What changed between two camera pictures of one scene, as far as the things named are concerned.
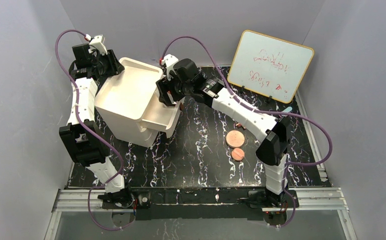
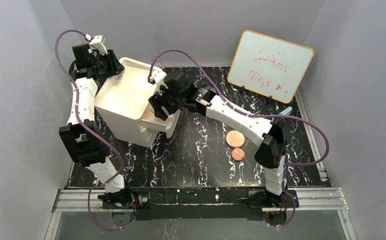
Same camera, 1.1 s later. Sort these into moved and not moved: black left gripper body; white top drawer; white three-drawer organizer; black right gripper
Moved: black right gripper
Not moved: white top drawer; white three-drawer organizer; black left gripper body
